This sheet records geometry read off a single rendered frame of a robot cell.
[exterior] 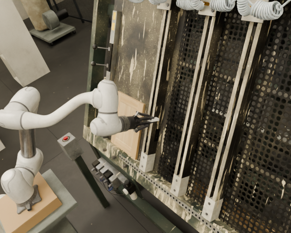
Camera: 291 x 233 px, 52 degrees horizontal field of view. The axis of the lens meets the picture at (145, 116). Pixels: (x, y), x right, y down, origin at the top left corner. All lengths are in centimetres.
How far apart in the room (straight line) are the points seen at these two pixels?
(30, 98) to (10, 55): 399
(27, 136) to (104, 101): 73
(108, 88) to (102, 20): 96
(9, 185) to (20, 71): 394
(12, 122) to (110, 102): 56
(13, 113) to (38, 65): 427
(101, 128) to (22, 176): 87
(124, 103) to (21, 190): 91
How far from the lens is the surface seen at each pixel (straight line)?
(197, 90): 156
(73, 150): 251
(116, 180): 225
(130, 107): 208
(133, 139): 209
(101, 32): 240
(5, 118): 180
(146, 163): 194
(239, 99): 141
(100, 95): 152
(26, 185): 225
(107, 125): 154
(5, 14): 573
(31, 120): 173
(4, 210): 246
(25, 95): 188
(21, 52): 588
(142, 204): 276
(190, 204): 177
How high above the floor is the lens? 236
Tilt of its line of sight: 37 degrees down
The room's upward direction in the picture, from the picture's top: 19 degrees counter-clockwise
